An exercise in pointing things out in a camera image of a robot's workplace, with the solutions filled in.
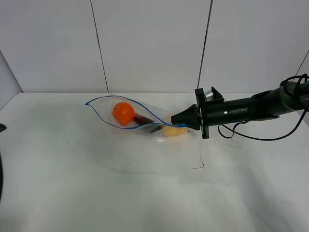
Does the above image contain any clear zip bag blue zipper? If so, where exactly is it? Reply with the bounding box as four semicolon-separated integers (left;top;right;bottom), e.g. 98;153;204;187
85;94;196;142

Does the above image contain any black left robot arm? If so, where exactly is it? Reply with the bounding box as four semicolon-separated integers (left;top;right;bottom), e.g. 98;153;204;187
0;124;7;203

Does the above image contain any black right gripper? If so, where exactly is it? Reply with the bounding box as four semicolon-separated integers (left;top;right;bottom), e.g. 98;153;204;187
171;88;224;139

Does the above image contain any yellow pear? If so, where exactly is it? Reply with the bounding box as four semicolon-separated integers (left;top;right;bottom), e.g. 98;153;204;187
162;127;189;137

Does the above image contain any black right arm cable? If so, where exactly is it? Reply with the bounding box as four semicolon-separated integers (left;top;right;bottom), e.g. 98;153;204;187
217;75;309;141

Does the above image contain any dark purple eggplant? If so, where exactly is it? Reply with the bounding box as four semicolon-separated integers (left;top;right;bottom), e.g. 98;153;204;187
133;113;162;134

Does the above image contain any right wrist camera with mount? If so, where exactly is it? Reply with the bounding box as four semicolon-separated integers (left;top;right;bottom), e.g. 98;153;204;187
204;87;225;102

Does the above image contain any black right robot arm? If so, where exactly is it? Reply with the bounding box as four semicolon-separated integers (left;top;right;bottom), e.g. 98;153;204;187
171;74;309;139

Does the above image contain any orange fruit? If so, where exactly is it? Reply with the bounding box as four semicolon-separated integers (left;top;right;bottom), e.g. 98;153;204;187
112;102;135;125

